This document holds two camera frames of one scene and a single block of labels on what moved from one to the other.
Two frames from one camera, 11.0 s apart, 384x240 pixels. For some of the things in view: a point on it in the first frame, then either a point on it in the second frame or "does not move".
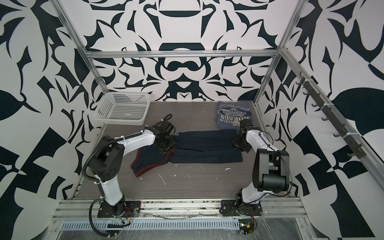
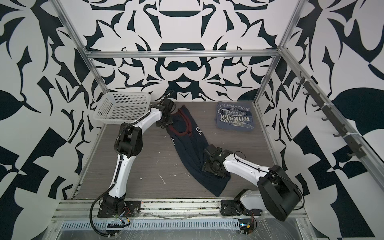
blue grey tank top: x=229 y=113 does not move
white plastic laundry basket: x=123 y=108 does not move
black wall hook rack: x=353 y=145 does not move
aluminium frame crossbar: x=177 y=53 does not move
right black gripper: x=236 y=143 to x=206 y=166
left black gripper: x=172 y=145 to x=161 y=124
